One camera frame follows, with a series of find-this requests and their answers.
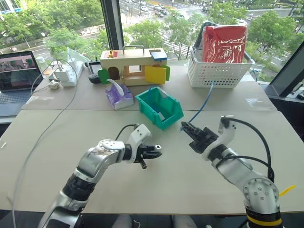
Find green plastic bin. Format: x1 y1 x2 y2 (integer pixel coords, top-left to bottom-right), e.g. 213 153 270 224
134 86 185 131

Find clear tape patch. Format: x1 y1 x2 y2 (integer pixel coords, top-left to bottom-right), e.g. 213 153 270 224
246 98 270 111

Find wooden toy box coloured doors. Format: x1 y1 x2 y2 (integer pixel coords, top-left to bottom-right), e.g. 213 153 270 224
97 45 171 86

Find laptop computer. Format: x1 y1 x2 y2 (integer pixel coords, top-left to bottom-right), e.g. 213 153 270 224
0 50 45 117

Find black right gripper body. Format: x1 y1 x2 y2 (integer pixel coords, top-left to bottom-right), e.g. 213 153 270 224
189 127 219 154

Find clear plastic sheet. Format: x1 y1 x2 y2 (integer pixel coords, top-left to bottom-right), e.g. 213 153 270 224
67 47 88 65

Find yellow tie strip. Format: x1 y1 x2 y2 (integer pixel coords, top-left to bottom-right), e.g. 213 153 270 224
279 184 297 197

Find black round device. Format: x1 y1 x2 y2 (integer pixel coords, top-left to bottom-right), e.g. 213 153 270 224
88 74 102 84

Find red plastic-wrapped package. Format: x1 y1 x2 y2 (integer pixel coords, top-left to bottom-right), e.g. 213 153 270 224
202 25 248 64

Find purple tissue pack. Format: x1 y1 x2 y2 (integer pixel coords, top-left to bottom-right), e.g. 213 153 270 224
105 79 135 111

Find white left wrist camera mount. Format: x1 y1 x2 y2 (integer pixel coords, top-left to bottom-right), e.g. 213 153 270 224
128 123 152 164

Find long white cable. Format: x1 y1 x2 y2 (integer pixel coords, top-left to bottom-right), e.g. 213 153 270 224
7 58 80 228

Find black handheld controller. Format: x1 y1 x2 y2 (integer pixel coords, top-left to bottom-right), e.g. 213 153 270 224
85 60 102 76

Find clear plastic bottle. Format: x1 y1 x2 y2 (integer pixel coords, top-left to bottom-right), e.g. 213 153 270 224
35 56 48 72

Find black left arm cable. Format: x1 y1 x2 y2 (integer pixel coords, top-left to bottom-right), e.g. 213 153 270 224
115 123 140 141

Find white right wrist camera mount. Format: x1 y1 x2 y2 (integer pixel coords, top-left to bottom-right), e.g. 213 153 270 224
203 115 238 155

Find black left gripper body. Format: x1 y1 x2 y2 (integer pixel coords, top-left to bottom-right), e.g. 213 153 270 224
134 143 151 170

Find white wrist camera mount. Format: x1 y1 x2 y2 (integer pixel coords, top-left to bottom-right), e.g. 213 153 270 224
203 115 238 155
128 123 152 164

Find white perforated plastic basket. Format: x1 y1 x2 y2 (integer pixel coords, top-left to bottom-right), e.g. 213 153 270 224
187 46 256 88

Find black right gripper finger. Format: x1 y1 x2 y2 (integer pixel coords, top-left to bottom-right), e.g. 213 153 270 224
181 122 203 136
181 124 201 141

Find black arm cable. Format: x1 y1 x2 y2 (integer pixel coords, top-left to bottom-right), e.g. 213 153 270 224
222 118 275 182
115 123 140 141

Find white power strip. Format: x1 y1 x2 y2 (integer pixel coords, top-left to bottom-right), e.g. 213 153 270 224
55 62 84 87

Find dark window pillar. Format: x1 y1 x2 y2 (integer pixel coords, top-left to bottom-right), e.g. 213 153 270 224
99 0 125 50

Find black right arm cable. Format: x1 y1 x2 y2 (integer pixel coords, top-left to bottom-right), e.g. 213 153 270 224
222 118 275 182

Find blue cable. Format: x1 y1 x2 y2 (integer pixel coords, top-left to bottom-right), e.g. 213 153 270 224
180 80 216 133

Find dark grey bag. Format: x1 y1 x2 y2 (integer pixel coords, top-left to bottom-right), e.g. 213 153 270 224
193 20 221 52

